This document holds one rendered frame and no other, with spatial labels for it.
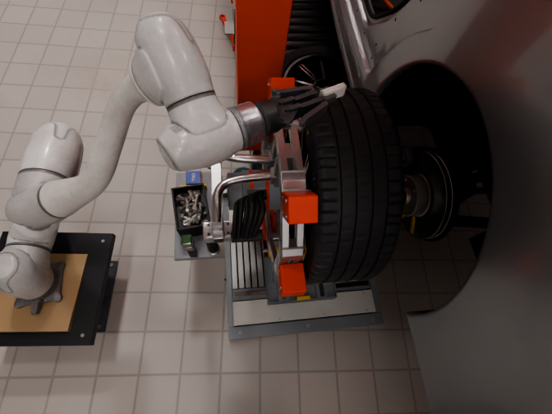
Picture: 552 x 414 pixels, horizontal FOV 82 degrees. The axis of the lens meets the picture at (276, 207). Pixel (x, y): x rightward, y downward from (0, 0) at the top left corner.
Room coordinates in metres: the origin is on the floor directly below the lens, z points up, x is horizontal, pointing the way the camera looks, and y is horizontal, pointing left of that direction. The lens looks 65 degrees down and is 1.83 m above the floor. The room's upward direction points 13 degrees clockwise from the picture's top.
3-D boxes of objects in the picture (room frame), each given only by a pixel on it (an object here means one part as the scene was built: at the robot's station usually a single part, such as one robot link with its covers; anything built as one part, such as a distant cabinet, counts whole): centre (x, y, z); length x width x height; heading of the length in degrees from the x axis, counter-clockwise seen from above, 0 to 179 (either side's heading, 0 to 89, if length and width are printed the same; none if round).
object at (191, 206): (0.49, 0.36, 0.51); 0.20 x 0.14 x 0.13; 26
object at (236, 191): (0.49, 0.07, 0.85); 0.21 x 0.14 x 0.14; 108
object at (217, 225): (0.38, 0.09, 1.03); 0.19 x 0.18 x 0.11; 108
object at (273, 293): (0.52, -0.17, 0.13); 0.50 x 0.36 x 0.10; 18
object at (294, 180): (0.52, 0.01, 0.85); 0.54 x 0.07 x 0.54; 18
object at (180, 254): (0.51, 0.36, 0.44); 0.43 x 0.17 x 0.03; 18
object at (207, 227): (0.29, 0.15, 0.93); 0.09 x 0.05 x 0.05; 108
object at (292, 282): (0.22, -0.10, 0.85); 0.09 x 0.08 x 0.07; 18
